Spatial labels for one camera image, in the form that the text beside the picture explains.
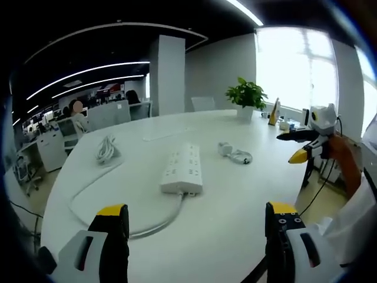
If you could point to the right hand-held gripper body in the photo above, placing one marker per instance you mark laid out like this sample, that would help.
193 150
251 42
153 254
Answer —
324 121

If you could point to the grey desk partition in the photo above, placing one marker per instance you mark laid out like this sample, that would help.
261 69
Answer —
109 115

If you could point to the yellow and white bottle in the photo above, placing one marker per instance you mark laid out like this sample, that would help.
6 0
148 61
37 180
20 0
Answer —
274 113

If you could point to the grey office chair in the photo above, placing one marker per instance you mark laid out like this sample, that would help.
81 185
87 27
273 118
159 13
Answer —
28 177

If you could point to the white desk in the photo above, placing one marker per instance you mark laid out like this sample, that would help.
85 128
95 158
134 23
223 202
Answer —
235 194

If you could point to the ceiling light strip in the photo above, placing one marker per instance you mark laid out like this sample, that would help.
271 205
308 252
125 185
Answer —
88 72
247 11
97 85

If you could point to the white chair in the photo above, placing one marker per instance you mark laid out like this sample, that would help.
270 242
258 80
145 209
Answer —
203 103

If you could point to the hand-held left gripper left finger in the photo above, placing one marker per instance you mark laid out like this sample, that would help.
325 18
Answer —
88 253

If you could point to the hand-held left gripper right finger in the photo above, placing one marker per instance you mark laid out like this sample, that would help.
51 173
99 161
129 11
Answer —
297 253

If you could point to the white office cabinet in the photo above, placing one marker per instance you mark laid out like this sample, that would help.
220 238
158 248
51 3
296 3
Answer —
51 150

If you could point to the white charger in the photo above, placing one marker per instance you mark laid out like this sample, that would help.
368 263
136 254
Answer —
224 148

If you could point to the white power strip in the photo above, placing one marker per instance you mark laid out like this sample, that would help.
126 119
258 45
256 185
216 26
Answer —
184 168

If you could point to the black desk leg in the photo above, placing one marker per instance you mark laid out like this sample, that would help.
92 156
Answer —
307 174

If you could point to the green potted plant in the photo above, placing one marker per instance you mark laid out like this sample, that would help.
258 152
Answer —
246 94

